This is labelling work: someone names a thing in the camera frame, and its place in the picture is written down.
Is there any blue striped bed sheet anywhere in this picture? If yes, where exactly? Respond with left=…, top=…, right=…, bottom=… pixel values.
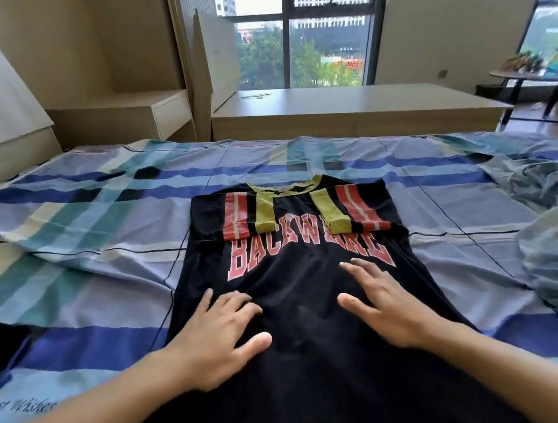
left=0, top=95, right=558, bottom=423

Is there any leaning wooden board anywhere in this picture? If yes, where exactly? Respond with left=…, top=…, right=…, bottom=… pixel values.
left=182, top=5, right=249, bottom=143

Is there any black printed t-shirt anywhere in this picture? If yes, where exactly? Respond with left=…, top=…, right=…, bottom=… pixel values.
left=81, top=155, right=536, bottom=423

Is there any person's right hand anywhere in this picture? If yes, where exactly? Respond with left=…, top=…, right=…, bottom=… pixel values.
left=333, top=249, right=449, bottom=358

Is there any large black-framed window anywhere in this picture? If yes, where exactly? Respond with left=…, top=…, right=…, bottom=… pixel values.
left=214, top=0, right=402, bottom=101

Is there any beige wooden nightstand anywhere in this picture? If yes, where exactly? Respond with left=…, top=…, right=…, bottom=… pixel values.
left=45, top=86, right=198, bottom=157

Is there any low wooden cabinet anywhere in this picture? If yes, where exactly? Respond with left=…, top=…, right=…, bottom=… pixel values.
left=208, top=63, right=517, bottom=161

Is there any person's left hand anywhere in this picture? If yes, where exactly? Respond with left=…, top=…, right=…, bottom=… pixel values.
left=161, top=283, right=278, bottom=396

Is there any black-legged side table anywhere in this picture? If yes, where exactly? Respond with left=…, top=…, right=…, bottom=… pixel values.
left=489, top=63, right=558, bottom=133

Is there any person's right forearm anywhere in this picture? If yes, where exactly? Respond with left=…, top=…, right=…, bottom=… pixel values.
left=420, top=306, right=558, bottom=423

